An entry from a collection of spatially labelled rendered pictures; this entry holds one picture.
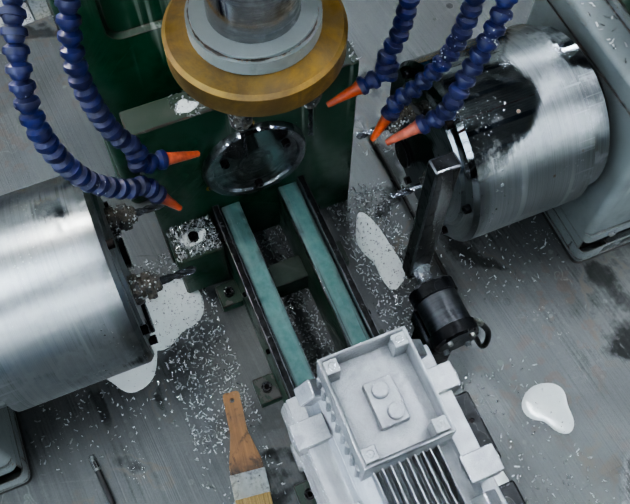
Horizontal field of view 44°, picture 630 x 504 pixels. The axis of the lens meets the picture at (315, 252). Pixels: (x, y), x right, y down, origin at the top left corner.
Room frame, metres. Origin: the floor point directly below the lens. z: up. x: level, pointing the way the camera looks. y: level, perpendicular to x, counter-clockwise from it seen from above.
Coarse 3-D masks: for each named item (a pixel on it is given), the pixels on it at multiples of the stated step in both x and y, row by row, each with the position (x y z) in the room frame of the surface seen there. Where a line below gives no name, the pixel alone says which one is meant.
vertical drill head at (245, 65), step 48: (192, 0) 0.54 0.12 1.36; (240, 0) 0.49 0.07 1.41; (288, 0) 0.50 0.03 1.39; (336, 0) 0.56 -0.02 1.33; (192, 48) 0.50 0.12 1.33; (240, 48) 0.48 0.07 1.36; (288, 48) 0.48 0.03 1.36; (336, 48) 0.50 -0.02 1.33; (192, 96) 0.46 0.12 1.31; (240, 96) 0.44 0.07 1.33; (288, 96) 0.45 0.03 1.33
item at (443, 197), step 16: (432, 160) 0.43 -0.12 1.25; (448, 160) 0.43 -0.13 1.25; (432, 176) 0.42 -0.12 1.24; (448, 176) 0.42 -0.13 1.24; (432, 192) 0.42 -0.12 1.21; (448, 192) 0.42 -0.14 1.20; (432, 208) 0.42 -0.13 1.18; (416, 224) 0.43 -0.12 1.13; (432, 224) 0.42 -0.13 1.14; (416, 240) 0.42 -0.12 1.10; (432, 240) 0.42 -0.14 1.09; (416, 256) 0.42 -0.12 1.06; (432, 256) 0.43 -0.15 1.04
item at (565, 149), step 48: (528, 48) 0.65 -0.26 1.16; (576, 48) 0.66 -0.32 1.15; (432, 96) 0.60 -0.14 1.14; (480, 96) 0.58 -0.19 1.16; (528, 96) 0.58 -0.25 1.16; (576, 96) 0.59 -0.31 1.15; (432, 144) 0.57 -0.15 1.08; (480, 144) 0.52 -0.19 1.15; (528, 144) 0.53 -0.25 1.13; (576, 144) 0.54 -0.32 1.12; (480, 192) 0.48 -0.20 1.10; (528, 192) 0.50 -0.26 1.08; (576, 192) 0.52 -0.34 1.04
